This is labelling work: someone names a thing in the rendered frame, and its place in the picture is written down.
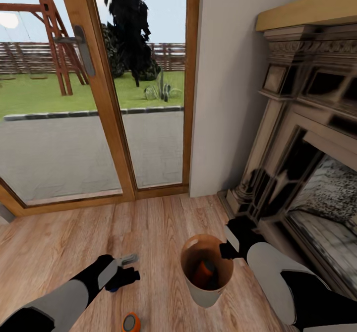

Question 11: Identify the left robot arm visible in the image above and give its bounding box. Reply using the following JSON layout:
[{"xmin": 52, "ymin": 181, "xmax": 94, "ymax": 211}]
[{"xmin": 0, "ymin": 253, "xmax": 140, "ymax": 332}]

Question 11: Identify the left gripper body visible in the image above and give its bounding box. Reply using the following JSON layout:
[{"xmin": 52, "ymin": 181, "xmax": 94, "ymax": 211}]
[{"xmin": 106, "ymin": 267, "xmax": 139, "ymax": 290}]

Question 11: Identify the trash can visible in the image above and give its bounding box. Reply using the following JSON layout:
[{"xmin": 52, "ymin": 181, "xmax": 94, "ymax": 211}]
[{"xmin": 180, "ymin": 234, "xmax": 234, "ymax": 308}]

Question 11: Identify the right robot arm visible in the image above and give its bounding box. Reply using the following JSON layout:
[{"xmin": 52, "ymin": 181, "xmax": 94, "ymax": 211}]
[{"xmin": 219, "ymin": 219, "xmax": 357, "ymax": 332}]

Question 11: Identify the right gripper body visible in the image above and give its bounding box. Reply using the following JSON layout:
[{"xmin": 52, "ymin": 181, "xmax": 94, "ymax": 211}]
[{"xmin": 219, "ymin": 243, "xmax": 243, "ymax": 259}]

